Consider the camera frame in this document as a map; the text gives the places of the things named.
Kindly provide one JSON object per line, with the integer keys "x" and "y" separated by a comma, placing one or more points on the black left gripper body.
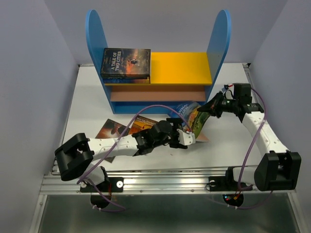
{"x": 172, "y": 139}

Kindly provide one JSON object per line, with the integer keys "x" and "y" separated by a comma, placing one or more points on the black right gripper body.
{"x": 225, "y": 105}

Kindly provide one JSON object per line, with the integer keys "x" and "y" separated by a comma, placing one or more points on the Animal Farm book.
{"x": 195, "y": 119}

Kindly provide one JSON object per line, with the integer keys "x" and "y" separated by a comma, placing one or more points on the Edward Tulane orange book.
{"x": 141, "y": 123}

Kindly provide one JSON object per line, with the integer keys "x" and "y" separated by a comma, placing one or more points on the Three Days to See book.
{"x": 110, "y": 129}

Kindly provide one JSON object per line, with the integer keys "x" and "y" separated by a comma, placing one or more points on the Jane Eyre book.
{"x": 126, "y": 81}

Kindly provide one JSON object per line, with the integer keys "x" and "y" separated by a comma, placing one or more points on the Tale of Two Cities book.
{"x": 126, "y": 63}

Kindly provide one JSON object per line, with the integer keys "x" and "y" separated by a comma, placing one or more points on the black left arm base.
{"x": 101, "y": 194}

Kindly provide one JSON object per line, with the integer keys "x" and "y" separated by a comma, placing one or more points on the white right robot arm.
{"x": 268, "y": 164}

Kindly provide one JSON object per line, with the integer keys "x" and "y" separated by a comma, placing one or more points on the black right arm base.
{"x": 226, "y": 183}

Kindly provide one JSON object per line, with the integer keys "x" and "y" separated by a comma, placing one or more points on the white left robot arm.
{"x": 77, "y": 156}

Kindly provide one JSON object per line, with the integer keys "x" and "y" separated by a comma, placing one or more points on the blue yellow wooden bookshelf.
{"x": 176, "y": 77}

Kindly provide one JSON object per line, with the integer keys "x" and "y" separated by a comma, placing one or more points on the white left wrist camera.
{"x": 186, "y": 138}

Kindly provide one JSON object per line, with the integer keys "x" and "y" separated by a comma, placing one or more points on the aluminium mounting rail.
{"x": 189, "y": 182}

